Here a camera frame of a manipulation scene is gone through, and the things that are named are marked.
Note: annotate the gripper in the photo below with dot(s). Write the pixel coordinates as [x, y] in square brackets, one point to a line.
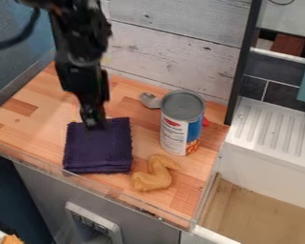
[80, 79]

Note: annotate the purple cloth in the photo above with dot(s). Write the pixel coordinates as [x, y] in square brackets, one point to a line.
[99, 147]

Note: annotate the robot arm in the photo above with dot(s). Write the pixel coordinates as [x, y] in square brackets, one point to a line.
[76, 25]

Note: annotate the yellow toy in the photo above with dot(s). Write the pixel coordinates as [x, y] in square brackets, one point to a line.
[156, 174]

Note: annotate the can with white blue label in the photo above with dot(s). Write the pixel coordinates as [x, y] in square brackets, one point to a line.
[181, 125]

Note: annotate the toy sink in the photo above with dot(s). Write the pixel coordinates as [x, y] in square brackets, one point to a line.
[269, 149]

